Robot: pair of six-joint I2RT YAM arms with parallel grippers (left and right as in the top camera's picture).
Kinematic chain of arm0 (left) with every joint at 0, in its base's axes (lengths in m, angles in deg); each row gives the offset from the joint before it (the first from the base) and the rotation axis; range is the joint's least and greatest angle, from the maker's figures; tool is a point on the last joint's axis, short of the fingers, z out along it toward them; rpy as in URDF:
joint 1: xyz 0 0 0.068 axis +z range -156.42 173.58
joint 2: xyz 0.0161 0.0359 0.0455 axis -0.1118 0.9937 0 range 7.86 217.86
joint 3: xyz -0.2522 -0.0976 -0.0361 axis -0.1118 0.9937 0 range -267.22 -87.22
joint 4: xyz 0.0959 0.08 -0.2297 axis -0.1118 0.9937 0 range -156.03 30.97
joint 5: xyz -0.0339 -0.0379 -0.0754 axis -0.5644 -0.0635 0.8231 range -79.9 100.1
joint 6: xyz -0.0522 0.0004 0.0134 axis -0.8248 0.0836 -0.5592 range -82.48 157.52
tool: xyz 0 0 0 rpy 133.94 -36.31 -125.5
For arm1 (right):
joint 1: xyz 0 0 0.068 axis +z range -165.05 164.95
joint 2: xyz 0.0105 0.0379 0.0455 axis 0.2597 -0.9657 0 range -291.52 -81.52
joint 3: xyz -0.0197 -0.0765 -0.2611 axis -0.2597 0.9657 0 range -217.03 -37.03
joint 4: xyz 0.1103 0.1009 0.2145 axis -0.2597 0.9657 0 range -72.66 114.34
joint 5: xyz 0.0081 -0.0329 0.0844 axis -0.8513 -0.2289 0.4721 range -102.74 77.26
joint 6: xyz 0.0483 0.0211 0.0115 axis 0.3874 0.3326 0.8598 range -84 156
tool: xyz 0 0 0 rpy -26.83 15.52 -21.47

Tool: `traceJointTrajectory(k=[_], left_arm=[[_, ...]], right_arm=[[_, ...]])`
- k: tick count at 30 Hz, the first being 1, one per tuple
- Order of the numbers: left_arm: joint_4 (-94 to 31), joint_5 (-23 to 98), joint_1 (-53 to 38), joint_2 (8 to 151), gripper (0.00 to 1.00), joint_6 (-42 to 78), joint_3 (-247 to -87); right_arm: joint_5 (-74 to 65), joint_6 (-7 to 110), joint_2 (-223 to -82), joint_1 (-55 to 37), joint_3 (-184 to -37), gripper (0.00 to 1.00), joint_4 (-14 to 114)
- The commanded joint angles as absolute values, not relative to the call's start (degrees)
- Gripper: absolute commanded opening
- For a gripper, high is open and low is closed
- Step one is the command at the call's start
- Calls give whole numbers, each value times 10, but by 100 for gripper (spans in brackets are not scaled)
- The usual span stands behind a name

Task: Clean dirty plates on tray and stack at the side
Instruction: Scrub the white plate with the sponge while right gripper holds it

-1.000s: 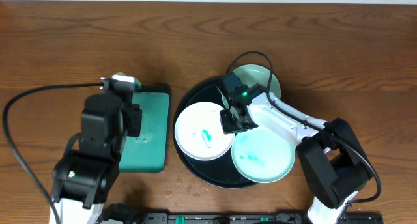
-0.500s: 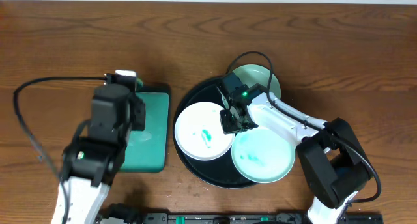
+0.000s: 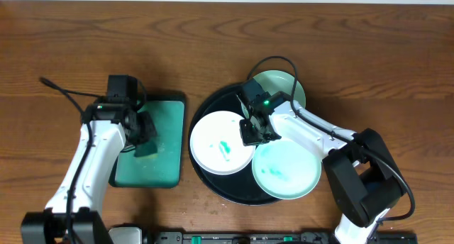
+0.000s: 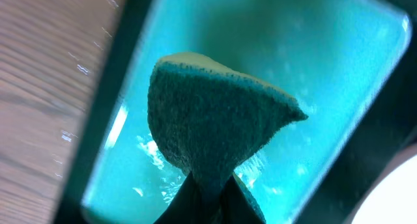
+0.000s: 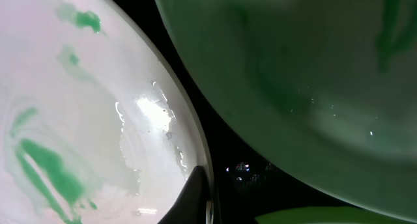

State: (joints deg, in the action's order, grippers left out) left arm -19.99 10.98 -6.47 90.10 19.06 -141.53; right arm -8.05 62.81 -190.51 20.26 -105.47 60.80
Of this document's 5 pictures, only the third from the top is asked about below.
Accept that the round black serving tray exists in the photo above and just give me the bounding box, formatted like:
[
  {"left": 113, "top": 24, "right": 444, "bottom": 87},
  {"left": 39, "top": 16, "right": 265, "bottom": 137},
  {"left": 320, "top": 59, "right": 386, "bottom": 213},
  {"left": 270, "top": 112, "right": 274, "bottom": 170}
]
[{"left": 189, "top": 84, "right": 280, "bottom": 206}]

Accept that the white plate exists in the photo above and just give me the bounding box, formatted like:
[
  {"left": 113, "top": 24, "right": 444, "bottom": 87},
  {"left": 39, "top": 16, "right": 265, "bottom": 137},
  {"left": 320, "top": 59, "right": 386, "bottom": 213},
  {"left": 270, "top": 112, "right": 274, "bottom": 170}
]
[{"left": 189, "top": 111, "right": 255, "bottom": 175}]

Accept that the near mint green plate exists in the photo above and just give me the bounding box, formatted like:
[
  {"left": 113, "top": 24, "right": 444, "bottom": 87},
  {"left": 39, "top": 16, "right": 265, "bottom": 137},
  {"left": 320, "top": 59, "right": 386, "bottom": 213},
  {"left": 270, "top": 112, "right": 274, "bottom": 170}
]
[{"left": 252, "top": 139, "right": 321, "bottom": 200}]

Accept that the green scrubbing sponge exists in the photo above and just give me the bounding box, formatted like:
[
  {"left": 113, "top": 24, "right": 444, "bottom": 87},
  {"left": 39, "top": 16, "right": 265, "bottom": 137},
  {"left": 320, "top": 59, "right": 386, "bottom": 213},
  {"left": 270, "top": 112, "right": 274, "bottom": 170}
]
[{"left": 134, "top": 140, "right": 158, "bottom": 157}]

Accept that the left black cable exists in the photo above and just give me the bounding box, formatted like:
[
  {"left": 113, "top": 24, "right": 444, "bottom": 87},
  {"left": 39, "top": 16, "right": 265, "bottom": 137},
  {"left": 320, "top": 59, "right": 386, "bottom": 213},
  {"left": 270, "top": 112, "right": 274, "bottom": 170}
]
[{"left": 38, "top": 76, "right": 148, "bottom": 244}]

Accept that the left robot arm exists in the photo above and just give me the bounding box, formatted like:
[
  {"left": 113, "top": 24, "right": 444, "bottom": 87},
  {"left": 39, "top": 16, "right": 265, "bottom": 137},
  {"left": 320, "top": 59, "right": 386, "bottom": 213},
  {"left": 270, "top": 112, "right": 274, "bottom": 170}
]
[{"left": 21, "top": 74, "right": 156, "bottom": 243}]

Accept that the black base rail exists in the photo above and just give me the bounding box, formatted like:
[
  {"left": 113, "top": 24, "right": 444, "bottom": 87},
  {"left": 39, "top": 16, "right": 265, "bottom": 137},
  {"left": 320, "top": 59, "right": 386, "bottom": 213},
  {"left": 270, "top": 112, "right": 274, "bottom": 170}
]
[{"left": 108, "top": 226, "right": 419, "bottom": 244}]

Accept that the far mint green plate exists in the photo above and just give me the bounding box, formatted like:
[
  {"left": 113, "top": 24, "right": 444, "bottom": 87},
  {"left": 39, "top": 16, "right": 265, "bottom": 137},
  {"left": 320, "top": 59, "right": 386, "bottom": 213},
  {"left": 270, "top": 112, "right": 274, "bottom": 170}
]
[{"left": 253, "top": 70, "right": 306, "bottom": 107}]

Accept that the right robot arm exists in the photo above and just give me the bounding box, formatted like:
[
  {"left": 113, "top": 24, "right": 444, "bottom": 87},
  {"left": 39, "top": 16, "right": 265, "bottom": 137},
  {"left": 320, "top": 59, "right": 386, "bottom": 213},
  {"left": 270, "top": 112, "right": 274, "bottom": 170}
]
[{"left": 239, "top": 79, "right": 412, "bottom": 243}]

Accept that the mint green plate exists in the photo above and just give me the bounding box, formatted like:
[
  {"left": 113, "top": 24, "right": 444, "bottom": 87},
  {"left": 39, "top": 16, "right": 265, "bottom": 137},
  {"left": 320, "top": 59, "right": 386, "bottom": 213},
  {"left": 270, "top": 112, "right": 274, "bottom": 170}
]
[
  {"left": 253, "top": 70, "right": 306, "bottom": 107},
  {"left": 252, "top": 139, "right": 321, "bottom": 200}
]

